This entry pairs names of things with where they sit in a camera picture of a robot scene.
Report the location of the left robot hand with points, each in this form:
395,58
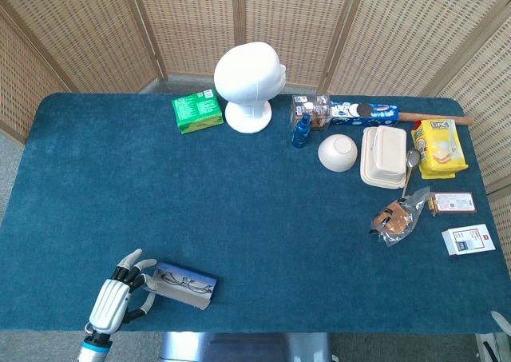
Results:
109,304

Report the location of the blue and white glasses case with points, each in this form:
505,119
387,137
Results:
175,296

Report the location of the thin-framed eyeglasses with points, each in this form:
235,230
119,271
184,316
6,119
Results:
195,286

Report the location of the grey robot torso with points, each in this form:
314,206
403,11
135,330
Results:
247,348

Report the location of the blue table cloth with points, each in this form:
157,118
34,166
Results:
279,218

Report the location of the green cardboard box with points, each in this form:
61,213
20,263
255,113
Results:
197,110

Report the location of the blue spray bottle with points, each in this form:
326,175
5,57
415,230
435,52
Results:
301,134

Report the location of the woven bamboo folding screen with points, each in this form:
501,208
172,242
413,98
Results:
80,38

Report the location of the white foam mannequin head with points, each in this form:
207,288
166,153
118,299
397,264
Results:
247,74

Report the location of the white upturned bowl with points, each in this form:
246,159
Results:
337,152

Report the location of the clear plastic cookie box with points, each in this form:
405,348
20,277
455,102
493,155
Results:
315,110

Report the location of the stack of white trays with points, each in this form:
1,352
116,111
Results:
369,170

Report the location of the bread in clear bag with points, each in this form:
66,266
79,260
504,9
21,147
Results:
395,220

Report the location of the small beige pulp lunch box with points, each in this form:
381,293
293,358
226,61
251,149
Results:
391,148

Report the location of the blue sandwich cookie box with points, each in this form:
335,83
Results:
379,116

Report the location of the metal spoon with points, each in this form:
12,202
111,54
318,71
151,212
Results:
413,158

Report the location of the wooden rolling pin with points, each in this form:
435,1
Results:
407,116

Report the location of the brown packet with white label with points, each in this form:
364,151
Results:
455,202

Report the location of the white printed card box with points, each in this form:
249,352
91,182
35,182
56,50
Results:
467,240

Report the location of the yellow snack bag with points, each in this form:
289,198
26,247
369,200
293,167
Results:
439,150

